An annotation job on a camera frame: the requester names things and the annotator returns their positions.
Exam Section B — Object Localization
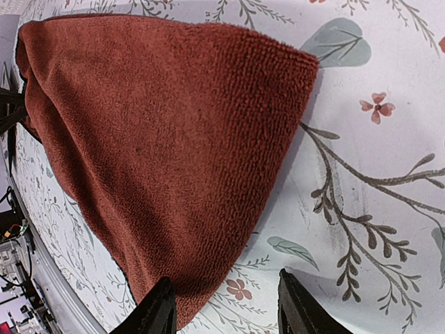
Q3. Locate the floral patterned table mat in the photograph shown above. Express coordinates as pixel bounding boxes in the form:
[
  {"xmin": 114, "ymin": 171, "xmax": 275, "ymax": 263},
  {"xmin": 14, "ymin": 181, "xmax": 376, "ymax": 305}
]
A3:
[{"xmin": 1, "ymin": 1, "xmax": 444, "ymax": 333}]

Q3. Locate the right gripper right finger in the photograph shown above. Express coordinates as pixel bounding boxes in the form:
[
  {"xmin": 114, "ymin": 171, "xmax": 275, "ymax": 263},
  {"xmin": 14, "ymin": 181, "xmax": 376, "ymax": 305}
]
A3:
[{"xmin": 277, "ymin": 269, "xmax": 351, "ymax": 334}]

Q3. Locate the dark red towel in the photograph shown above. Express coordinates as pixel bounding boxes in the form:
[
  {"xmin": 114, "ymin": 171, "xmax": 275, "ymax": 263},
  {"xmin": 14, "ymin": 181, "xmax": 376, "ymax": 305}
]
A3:
[{"xmin": 16, "ymin": 15, "xmax": 318, "ymax": 328}]

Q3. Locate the front aluminium rail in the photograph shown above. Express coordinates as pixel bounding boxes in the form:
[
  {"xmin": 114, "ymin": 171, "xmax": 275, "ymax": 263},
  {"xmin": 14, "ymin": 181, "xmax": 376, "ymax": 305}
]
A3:
[{"xmin": 8, "ymin": 170, "xmax": 106, "ymax": 333}]

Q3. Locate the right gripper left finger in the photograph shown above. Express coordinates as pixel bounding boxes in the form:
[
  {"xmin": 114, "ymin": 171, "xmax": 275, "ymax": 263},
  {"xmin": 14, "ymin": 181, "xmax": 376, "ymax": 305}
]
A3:
[{"xmin": 118, "ymin": 277, "xmax": 177, "ymax": 334}]

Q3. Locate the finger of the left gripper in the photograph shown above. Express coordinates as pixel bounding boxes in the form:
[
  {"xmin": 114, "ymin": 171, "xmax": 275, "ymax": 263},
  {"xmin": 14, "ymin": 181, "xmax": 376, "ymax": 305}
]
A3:
[{"xmin": 0, "ymin": 88, "xmax": 27, "ymax": 134}]

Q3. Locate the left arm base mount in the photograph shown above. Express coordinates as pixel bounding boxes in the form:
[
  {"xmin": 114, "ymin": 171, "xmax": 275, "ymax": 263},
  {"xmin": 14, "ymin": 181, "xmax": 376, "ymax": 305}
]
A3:
[{"xmin": 1, "ymin": 187, "xmax": 38, "ymax": 302}]

